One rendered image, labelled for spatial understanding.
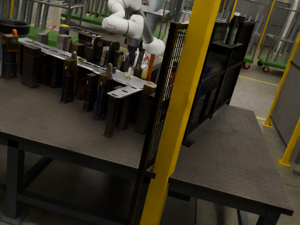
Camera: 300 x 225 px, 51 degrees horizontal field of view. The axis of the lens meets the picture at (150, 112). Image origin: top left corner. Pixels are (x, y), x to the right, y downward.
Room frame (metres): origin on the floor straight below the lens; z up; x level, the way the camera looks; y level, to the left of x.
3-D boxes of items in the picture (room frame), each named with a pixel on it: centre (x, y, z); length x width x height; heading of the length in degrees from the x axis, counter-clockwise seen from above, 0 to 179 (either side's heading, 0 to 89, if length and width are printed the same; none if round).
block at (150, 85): (2.05, 0.03, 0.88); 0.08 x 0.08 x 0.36; 66
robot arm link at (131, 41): (2.28, 0.23, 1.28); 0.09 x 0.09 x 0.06
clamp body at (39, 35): (2.88, 1.12, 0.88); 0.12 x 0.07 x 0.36; 156
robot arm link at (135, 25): (2.28, 0.24, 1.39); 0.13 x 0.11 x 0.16; 118
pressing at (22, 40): (2.47, 0.67, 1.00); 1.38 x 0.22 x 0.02; 66
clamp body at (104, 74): (2.10, 0.37, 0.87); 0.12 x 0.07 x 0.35; 156
